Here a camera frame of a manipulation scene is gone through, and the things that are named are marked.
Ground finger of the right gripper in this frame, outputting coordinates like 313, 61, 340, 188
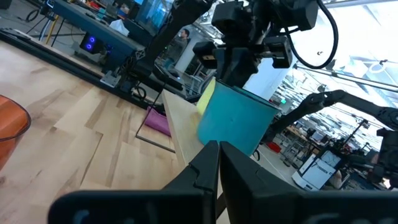
233, 46, 259, 89
214, 48, 234, 84

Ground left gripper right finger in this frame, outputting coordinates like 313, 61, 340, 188
219, 141, 398, 224

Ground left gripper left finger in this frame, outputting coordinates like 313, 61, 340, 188
48, 140, 220, 224

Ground pale yellow mug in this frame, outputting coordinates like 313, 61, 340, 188
195, 77, 217, 116

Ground blue mug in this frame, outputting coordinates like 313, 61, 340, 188
197, 79, 280, 156

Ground person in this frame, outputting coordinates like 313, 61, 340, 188
174, 28, 192, 60

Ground red bin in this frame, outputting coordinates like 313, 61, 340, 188
266, 141, 282, 154

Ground white Trossen box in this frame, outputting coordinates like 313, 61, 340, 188
292, 151, 343, 191

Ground folded cloth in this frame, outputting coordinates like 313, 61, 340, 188
144, 105, 172, 137

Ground lit blue screen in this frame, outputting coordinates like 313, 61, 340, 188
135, 0, 175, 37

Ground white plastic bag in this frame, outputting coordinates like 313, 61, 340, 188
108, 19, 130, 37

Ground computer tower blue lights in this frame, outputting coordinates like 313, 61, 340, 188
79, 32, 106, 55

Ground dark blue desk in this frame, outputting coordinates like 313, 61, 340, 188
51, 0, 147, 69

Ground orange faceted plastic cup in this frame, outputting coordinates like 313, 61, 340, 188
0, 95, 32, 170

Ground wooden shelf black metal frame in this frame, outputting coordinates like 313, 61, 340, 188
136, 89, 228, 224

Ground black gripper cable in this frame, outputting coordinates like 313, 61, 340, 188
284, 0, 340, 70

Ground black table edge rail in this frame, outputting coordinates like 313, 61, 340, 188
0, 27, 164, 110

